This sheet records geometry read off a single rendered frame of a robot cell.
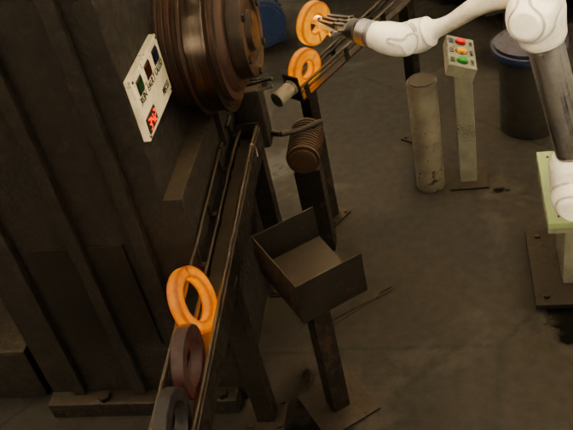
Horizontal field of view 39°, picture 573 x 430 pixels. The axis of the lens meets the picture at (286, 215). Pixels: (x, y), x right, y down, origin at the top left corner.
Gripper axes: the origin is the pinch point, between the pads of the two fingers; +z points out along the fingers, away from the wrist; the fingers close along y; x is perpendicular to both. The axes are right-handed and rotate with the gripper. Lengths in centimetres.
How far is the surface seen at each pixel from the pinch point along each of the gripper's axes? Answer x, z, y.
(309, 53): -16.6, 6.5, 2.6
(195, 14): 35, -15, -62
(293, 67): -18.0, 7.0, -6.5
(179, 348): -12, -60, -126
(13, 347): -69, 38, -133
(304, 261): -29, -53, -74
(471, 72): -33, -38, 41
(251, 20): 24, -16, -43
